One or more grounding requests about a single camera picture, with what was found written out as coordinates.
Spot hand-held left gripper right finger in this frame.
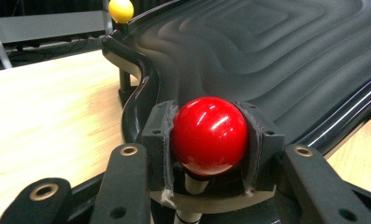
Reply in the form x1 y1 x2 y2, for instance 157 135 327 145
234 101 371 224

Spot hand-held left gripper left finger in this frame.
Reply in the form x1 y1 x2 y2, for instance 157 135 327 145
91 99 179 224

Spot red ball knob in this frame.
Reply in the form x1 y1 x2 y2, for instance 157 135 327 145
170 96 250 179

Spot black wavy tray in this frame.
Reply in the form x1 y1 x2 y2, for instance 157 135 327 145
70 0 371 224

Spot yellow ball knob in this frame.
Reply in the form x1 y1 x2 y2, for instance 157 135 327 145
107 0 135 25

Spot white metal desk frame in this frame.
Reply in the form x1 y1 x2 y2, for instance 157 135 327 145
0 0 112 70

